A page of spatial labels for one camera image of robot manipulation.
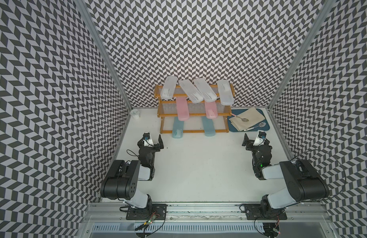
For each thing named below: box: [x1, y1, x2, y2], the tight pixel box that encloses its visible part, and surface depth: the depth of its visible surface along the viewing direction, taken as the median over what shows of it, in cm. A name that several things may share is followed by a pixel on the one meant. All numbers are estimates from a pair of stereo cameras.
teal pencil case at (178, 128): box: [172, 116, 184, 139], surface depth 101 cm
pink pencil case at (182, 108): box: [176, 96, 190, 121], surface depth 96 cm
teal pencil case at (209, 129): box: [201, 116, 216, 137], surface depth 104 cm
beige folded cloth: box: [228, 106, 266, 132], surface depth 113 cm
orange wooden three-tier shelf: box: [154, 84, 233, 134], surface depth 99 cm
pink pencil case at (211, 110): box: [204, 100, 218, 120], surface depth 95 cm
